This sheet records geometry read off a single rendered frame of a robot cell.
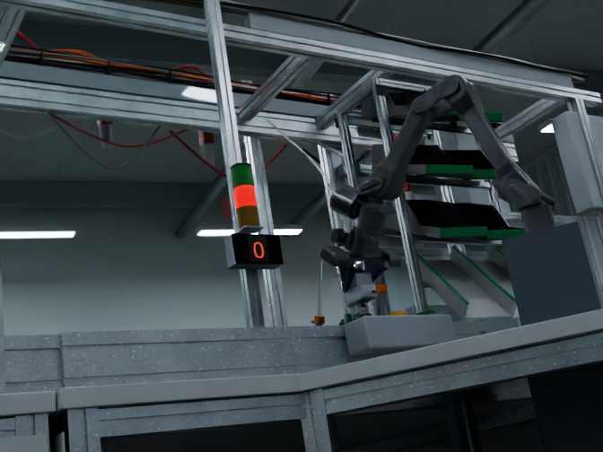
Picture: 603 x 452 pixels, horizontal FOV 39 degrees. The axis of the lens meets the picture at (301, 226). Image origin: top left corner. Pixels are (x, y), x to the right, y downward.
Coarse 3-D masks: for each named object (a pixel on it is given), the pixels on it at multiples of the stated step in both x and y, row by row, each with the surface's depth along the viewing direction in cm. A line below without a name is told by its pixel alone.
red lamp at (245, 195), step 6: (240, 186) 193; (246, 186) 193; (252, 186) 195; (234, 192) 194; (240, 192) 193; (246, 192) 193; (252, 192) 194; (234, 198) 194; (240, 198) 193; (246, 198) 192; (252, 198) 193; (240, 204) 192; (246, 204) 192; (252, 204) 193
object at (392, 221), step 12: (408, 204) 224; (420, 204) 226; (432, 204) 223; (444, 204) 218; (396, 216) 215; (420, 216) 226; (432, 216) 223; (444, 216) 218; (456, 216) 213; (384, 228) 221; (396, 228) 215; (420, 228) 204; (432, 228) 199; (444, 228) 197; (456, 228) 198; (468, 228) 199; (480, 228) 200
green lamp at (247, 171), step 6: (234, 168) 195; (240, 168) 195; (246, 168) 195; (234, 174) 195; (240, 174) 194; (246, 174) 194; (252, 174) 197; (234, 180) 195; (240, 180) 194; (246, 180) 194; (252, 180) 195; (234, 186) 194
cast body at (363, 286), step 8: (360, 272) 187; (360, 280) 186; (368, 280) 187; (352, 288) 187; (360, 288) 184; (368, 288) 185; (352, 296) 187; (360, 296) 184; (368, 296) 184; (376, 296) 185; (352, 304) 188; (360, 304) 189
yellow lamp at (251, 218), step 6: (240, 210) 192; (246, 210) 191; (252, 210) 192; (240, 216) 191; (246, 216) 191; (252, 216) 191; (240, 222) 191; (246, 222) 191; (252, 222) 191; (258, 222) 192; (240, 228) 191
